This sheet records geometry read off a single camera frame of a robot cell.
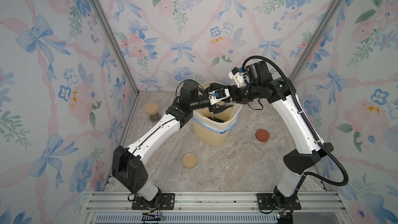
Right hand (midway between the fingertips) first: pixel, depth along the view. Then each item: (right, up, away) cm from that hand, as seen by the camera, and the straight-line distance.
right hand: (224, 96), depth 68 cm
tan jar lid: (-17, -34, +18) cm, 42 cm away
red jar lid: (+28, -22, +30) cm, 47 cm away
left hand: (+1, +2, -1) cm, 2 cm away
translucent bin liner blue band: (-1, -11, 0) cm, 11 cm away
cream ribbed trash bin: (-7, -19, +6) cm, 21 cm away
